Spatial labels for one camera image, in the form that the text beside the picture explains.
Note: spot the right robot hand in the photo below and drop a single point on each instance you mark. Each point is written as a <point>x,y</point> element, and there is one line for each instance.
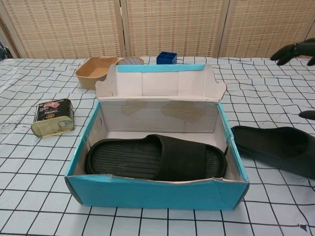
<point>300,49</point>

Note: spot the black rubber slipper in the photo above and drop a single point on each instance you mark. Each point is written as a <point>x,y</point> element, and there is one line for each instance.
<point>177,157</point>
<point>270,142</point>

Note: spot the turquoise cardboard shoe box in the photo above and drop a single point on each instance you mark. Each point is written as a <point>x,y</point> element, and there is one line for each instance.
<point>152,194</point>

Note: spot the blue plastic compartment box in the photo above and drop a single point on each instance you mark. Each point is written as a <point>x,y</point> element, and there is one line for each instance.
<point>162,60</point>

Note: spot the clear packing tape roll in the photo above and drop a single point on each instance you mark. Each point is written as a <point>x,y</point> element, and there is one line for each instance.
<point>130,61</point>

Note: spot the brown paper food tray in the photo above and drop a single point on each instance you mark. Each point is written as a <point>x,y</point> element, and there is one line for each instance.
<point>91,81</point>

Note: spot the bamboo folding screen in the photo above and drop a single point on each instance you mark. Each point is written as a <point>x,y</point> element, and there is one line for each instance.
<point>61,24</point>

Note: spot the black luncheon meat can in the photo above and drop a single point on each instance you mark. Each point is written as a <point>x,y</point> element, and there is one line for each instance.
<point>51,113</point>

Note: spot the checked light blue tablecloth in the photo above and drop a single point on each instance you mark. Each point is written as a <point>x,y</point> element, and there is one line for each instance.
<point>37,172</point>

